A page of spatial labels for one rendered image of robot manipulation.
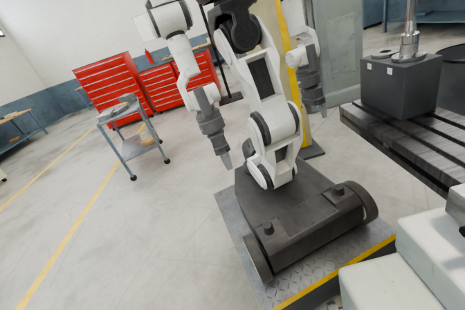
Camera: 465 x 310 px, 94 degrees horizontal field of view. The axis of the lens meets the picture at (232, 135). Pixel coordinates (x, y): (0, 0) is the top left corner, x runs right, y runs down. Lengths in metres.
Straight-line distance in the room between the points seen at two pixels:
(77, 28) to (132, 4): 2.22
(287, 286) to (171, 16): 1.09
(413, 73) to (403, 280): 0.58
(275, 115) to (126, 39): 9.14
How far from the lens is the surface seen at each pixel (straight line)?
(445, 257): 0.68
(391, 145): 0.86
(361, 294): 0.74
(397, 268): 0.78
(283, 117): 0.80
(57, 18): 10.64
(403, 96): 0.90
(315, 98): 0.95
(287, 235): 0.99
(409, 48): 0.91
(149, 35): 9.49
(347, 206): 1.08
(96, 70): 5.34
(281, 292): 1.11
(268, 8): 1.97
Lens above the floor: 1.40
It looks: 27 degrees down
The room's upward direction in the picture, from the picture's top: 19 degrees counter-clockwise
